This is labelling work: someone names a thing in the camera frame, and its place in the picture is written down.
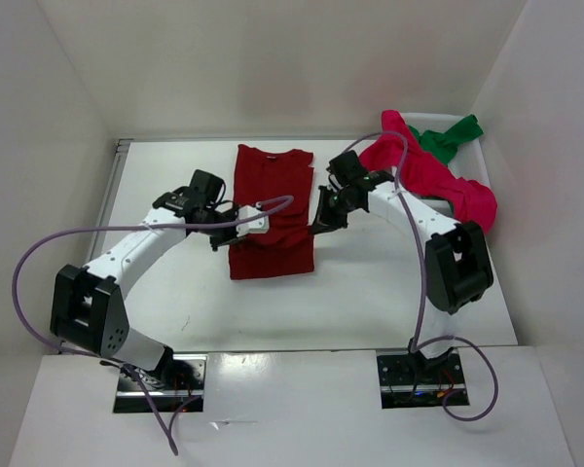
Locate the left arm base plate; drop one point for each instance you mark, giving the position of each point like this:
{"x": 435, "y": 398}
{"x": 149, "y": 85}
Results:
{"x": 183, "y": 393}

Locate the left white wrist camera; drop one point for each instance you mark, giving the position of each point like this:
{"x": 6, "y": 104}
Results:
{"x": 251, "y": 221}

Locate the white plastic basket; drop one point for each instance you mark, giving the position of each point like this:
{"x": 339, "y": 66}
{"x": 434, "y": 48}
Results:
{"x": 468, "y": 162}

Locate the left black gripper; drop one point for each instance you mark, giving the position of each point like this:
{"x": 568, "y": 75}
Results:
{"x": 231, "y": 236}

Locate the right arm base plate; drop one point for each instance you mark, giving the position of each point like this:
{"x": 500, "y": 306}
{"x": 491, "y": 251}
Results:
{"x": 409, "y": 381}

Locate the dark red t shirt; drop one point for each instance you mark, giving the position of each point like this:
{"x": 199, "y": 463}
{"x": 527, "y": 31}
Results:
{"x": 287, "y": 247}

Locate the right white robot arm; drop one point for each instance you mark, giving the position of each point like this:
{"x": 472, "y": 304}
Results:
{"x": 455, "y": 266}

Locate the pink t shirt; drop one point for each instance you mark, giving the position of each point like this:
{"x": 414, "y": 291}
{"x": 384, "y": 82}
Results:
{"x": 422, "y": 174}

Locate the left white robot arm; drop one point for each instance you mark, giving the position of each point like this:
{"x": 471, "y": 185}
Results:
{"x": 89, "y": 308}

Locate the green t shirt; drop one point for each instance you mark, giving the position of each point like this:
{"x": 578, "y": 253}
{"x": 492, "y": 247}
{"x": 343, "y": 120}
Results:
{"x": 444, "y": 145}

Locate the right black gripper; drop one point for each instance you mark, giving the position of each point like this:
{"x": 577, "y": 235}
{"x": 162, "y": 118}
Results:
{"x": 325, "y": 221}

